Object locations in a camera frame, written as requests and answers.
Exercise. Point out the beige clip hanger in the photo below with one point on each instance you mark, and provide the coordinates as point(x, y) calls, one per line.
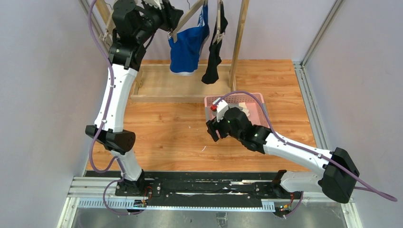
point(105, 10)
point(184, 19)
point(218, 33)

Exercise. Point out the black underwear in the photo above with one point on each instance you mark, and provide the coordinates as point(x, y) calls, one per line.
point(211, 75)

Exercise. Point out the pink plastic basket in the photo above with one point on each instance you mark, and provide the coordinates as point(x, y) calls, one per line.
point(252, 108)

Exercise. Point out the blue underwear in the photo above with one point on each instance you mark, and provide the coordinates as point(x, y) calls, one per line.
point(185, 52)

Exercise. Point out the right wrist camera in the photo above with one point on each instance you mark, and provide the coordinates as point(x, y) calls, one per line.
point(219, 106)

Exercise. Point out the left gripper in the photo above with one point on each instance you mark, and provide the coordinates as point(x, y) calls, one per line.
point(171, 14)

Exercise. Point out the grey underwear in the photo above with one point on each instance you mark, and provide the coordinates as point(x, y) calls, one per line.
point(243, 107)

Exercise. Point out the empty beige clip hanger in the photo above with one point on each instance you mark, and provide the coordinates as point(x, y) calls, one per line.
point(105, 10)

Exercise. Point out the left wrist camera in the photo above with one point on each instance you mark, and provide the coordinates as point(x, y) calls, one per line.
point(158, 4)

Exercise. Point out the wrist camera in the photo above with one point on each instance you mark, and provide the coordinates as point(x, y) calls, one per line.
point(219, 106)
point(158, 4)

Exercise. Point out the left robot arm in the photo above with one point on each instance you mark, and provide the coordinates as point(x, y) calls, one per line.
point(135, 22)

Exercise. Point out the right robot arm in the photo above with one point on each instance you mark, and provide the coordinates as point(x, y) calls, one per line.
point(330, 172)

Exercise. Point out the wooden clothes rack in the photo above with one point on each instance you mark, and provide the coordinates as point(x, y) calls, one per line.
point(156, 83)

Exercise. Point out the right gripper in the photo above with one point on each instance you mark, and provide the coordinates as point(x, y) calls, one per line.
point(213, 129)

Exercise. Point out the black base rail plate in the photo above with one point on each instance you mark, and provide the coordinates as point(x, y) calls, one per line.
point(202, 190)

